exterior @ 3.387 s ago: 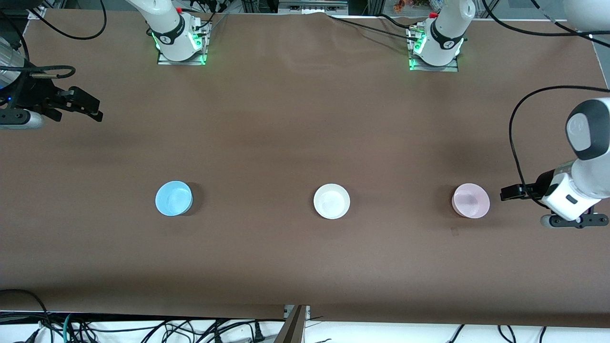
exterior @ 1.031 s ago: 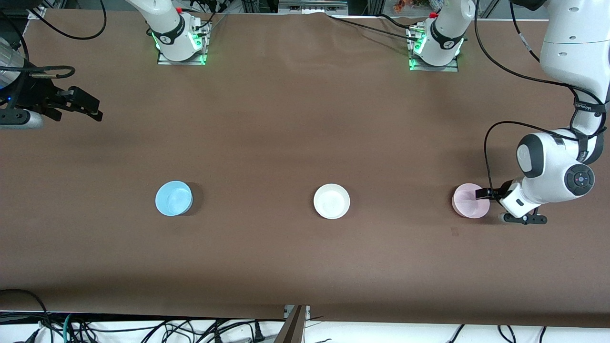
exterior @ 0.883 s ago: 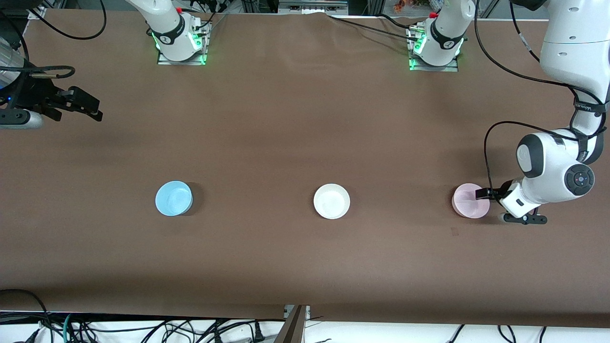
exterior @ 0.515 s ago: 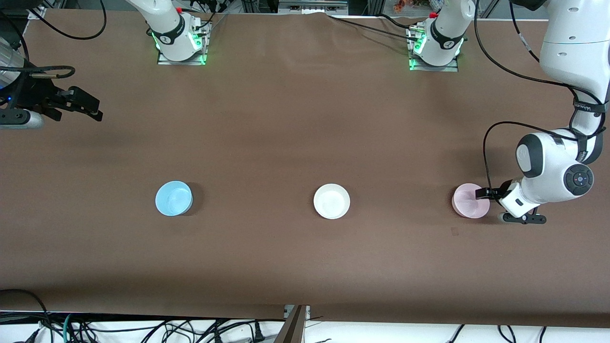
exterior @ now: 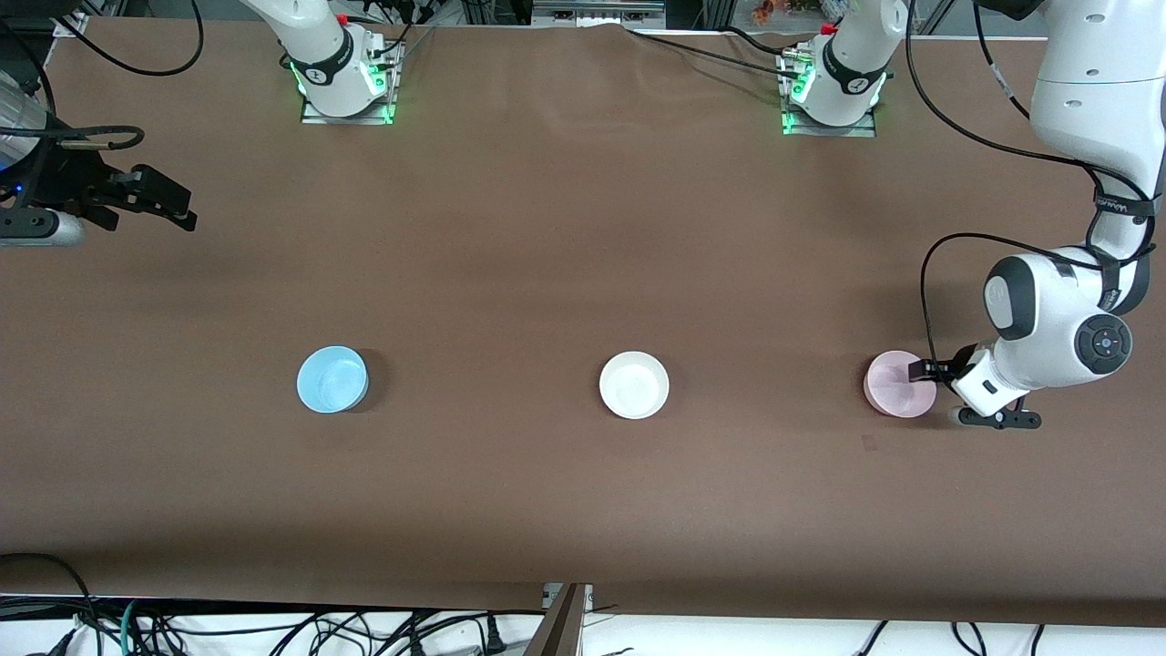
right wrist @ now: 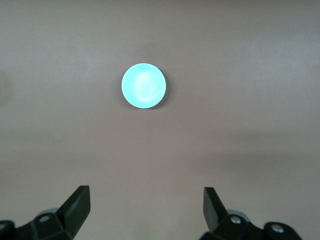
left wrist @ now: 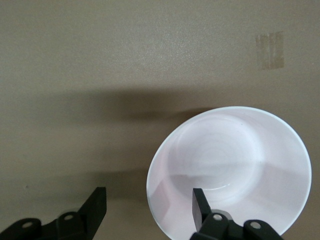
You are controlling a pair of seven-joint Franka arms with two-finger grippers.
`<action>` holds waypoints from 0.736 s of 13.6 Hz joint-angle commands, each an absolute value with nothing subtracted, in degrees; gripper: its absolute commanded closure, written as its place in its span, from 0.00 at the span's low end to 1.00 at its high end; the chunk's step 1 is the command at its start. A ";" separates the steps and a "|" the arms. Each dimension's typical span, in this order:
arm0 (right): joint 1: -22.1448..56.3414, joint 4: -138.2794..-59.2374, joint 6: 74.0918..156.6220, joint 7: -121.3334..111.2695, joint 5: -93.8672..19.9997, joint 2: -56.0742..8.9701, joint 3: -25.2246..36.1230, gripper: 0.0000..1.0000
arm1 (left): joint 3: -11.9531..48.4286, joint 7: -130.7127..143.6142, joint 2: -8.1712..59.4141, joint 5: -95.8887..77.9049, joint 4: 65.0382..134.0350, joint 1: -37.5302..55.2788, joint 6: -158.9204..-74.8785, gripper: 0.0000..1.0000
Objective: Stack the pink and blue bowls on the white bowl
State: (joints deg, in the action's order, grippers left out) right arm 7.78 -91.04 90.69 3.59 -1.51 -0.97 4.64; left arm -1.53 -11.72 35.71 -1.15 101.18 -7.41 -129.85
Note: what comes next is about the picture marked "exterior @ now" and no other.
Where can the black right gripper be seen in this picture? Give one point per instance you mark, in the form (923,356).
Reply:
(66,182)

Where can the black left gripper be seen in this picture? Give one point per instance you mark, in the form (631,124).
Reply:
(947,367)

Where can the pink bowl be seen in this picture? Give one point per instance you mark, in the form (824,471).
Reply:
(888,392)

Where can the blue bowl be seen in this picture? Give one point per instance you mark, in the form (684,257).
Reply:
(330,381)

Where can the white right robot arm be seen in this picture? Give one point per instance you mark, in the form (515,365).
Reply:
(314,46)

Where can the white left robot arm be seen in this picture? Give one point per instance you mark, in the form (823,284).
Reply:
(1093,82)

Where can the white bowl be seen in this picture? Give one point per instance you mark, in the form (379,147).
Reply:
(633,384)

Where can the orange background object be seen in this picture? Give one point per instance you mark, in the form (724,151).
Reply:
(772,9)

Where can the grey power strip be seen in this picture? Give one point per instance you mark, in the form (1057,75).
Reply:
(597,13)

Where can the black power plug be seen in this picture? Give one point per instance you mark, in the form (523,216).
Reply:
(493,635)

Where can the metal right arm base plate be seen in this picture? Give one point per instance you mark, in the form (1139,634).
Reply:
(351,119)

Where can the aluminium table corner bracket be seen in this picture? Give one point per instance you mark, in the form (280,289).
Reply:
(71,27)

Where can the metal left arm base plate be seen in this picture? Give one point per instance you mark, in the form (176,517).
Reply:
(829,131)

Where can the aluminium profile post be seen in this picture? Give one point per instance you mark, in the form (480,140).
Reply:
(560,629)

